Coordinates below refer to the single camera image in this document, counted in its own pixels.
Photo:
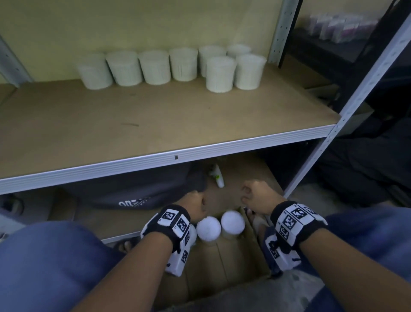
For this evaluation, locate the small white spray bottle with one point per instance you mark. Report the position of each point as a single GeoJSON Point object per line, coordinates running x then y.
{"type": "Point", "coordinates": [219, 178]}

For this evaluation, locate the brown cardboard box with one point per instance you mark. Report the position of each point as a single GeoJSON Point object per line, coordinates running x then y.
{"type": "Point", "coordinates": [218, 266]}

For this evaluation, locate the grey metal shelf wooden boards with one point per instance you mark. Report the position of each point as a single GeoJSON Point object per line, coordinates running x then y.
{"type": "Point", "coordinates": [128, 128]}

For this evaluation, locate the person's right leg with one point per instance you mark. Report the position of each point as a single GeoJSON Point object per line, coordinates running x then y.
{"type": "Point", "coordinates": [369, 231]}

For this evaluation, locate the person's left leg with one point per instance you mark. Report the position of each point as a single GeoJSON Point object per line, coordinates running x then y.
{"type": "Point", "coordinates": [48, 263]}

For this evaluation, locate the black wristband with markers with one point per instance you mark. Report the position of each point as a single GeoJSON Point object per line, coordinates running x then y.
{"type": "Point", "coordinates": [160, 229]}
{"type": "Point", "coordinates": [308, 232]}

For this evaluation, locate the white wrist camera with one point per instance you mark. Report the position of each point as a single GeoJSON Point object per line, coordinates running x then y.
{"type": "Point", "coordinates": [179, 263]}
{"type": "Point", "coordinates": [285, 260]}

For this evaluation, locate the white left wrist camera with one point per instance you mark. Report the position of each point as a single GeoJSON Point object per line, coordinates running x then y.
{"type": "Point", "coordinates": [179, 263]}

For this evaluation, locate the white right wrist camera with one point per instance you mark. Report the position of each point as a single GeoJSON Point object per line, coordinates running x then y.
{"type": "Point", "coordinates": [285, 260]}

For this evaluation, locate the black right wristband with markers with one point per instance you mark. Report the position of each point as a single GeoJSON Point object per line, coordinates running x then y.
{"type": "Point", "coordinates": [308, 232]}

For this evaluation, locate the pile of small plastic packets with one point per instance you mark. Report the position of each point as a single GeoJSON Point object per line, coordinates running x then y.
{"type": "Point", "coordinates": [340, 29]}

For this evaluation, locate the person's leg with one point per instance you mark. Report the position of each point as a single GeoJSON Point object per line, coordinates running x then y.
{"type": "Point", "coordinates": [369, 231]}
{"type": "Point", "coordinates": [48, 263]}

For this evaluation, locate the person's left forearm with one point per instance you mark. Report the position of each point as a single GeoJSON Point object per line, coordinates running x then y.
{"type": "Point", "coordinates": [128, 279]}

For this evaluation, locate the person's right hand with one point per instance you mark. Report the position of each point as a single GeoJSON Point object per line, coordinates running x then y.
{"type": "Point", "coordinates": [261, 197]}

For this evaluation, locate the black left wristband with markers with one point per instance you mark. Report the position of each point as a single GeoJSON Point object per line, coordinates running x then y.
{"type": "Point", "coordinates": [160, 229]}

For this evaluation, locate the person's left hand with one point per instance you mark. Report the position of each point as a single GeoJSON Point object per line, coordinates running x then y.
{"type": "Point", "coordinates": [194, 205]}

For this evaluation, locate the dark grey printed bag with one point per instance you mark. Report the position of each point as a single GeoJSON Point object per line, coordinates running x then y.
{"type": "Point", "coordinates": [128, 189]}

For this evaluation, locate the person's left foot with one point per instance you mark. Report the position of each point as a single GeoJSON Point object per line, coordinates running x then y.
{"type": "Point", "coordinates": [126, 247]}

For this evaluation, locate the group of white cotton-swab tubs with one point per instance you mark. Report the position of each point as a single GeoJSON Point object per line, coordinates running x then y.
{"type": "Point", "coordinates": [154, 67]}

